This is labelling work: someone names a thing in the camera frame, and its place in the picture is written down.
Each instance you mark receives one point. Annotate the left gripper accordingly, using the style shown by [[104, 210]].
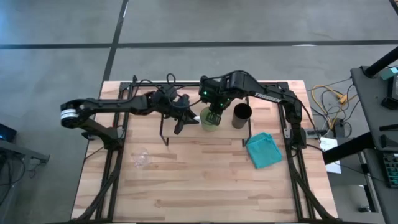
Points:
[[169, 104]]

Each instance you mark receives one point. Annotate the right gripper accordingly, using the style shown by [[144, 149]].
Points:
[[214, 93]]

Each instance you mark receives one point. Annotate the tall black cup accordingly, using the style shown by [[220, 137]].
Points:
[[239, 121]]

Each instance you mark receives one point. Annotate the clear glass cup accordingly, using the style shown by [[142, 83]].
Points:
[[141, 158]]

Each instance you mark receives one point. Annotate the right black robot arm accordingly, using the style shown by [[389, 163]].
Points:
[[267, 95]]

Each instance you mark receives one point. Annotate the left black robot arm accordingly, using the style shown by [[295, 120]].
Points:
[[102, 104]]

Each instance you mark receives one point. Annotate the teal cloth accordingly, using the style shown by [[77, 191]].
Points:
[[264, 152]]

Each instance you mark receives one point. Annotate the white paper sheet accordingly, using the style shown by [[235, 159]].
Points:
[[329, 144]]

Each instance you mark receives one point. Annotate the black beam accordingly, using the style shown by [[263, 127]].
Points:
[[345, 149]]

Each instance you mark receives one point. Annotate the grey desk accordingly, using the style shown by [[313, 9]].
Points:
[[370, 102]]

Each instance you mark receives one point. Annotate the grey side table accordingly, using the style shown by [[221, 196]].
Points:
[[18, 151]]

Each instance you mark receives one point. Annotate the black slanted pole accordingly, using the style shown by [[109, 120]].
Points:
[[381, 63]]

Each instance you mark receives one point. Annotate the black desk device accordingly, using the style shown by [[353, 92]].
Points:
[[390, 103]]

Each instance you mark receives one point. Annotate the black device with blue light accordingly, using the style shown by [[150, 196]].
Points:
[[6, 133]]

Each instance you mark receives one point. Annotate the teal box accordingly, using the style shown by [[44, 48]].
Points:
[[388, 74]]

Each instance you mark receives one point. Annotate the black keypad device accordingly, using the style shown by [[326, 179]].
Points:
[[391, 171]]

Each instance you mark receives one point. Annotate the black metal rig frame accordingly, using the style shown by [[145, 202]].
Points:
[[146, 83]]

